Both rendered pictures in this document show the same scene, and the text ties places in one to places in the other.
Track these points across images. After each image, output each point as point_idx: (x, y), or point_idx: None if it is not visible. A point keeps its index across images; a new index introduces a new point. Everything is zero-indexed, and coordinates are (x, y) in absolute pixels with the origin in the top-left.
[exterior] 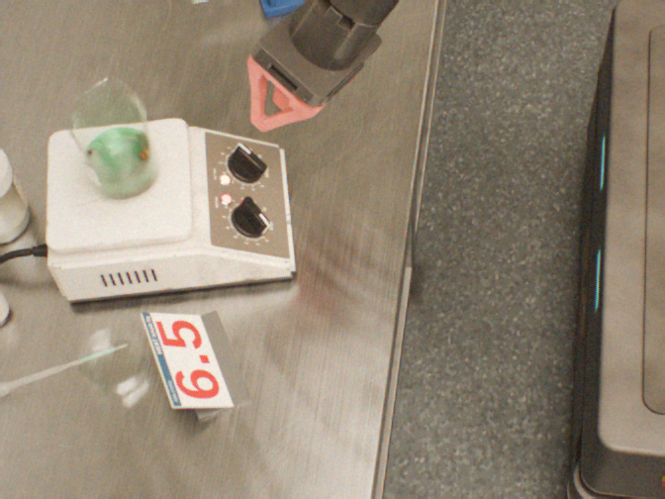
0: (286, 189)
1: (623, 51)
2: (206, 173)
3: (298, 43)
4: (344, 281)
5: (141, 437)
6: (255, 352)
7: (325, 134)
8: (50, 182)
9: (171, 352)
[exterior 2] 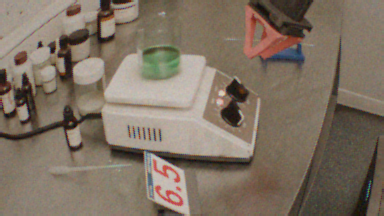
0: (257, 115)
1: (380, 150)
2: (210, 86)
3: (272, 0)
4: (278, 167)
5: (127, 215)
6: (213, 194)
7: (282, 103)
8: (118, 71)
9: (157, 175)
